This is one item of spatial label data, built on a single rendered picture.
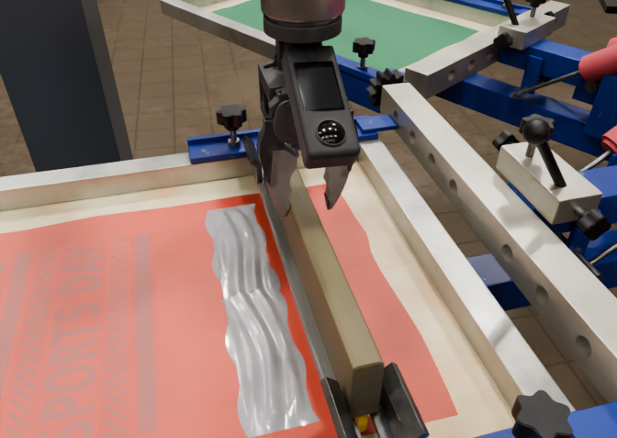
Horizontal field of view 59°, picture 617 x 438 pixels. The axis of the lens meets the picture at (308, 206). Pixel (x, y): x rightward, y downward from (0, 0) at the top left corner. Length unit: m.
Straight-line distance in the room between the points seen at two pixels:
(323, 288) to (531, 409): 0.20
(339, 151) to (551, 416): 0.26
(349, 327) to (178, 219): 0.37
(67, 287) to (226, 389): 0.25
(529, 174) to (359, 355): 0.34
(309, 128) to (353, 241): 0.31
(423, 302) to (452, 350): 0.07
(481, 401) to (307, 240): 0.24
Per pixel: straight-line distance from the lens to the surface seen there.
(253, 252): 0.71
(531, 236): 0.66
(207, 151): 0.85
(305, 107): 0.46
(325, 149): 0.44
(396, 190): 0.78
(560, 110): 1.22
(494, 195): 0.71
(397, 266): 0.71
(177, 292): 0.68
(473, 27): 1.54
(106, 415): 0.60
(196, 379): 0.60
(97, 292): 0.71
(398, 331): 0.63
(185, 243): 0.75
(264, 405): 0.57
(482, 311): 0.63
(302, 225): 0.59
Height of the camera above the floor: 1.44
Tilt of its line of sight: 37 degrees down
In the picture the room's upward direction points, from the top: straight up
